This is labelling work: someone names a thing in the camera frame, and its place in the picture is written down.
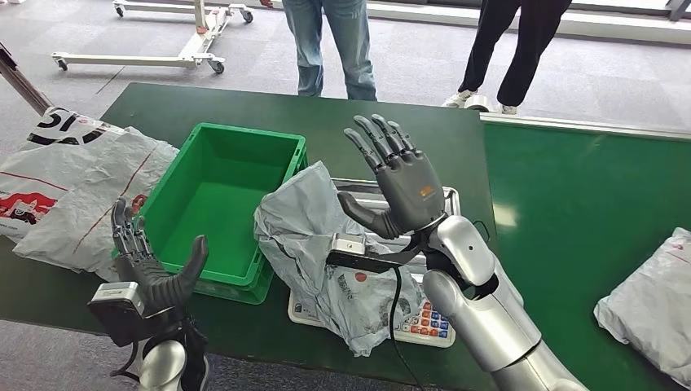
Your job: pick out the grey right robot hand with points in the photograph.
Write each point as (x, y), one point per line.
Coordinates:
(410, 189)

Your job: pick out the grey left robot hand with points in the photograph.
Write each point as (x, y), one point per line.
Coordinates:
(146, 278)

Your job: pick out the grey plastic package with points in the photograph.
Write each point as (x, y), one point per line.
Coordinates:
(308, 232)
(653, 307)

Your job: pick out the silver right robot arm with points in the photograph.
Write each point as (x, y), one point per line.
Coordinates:
(486, 318)

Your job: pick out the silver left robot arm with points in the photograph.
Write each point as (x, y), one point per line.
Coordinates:
(162, 369)

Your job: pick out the green plastic crate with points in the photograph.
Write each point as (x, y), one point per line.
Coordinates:
(216, 205)

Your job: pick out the silver conveyor end roller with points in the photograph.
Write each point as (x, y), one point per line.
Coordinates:
(476, 103)

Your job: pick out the large white printed mailer bag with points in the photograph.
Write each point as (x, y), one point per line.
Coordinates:
(81, 183)

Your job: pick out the white scale with steel tray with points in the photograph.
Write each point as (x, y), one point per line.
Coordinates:
(432, 324)

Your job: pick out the green conveyor belt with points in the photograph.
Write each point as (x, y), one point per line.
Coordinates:
(567, 178)

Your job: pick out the person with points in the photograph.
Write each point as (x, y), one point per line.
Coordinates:
(518, 48)
(334, 48)

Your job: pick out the metal stand leg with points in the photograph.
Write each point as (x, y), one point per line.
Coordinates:
(21, 83)

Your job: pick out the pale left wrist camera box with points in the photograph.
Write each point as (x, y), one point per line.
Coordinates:
(116, 307)

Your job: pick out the aluminium conveyor side rail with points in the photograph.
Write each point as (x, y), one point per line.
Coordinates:
(594, 127)

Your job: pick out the white wheeled lift frame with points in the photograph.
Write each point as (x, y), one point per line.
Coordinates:
(135, 63)

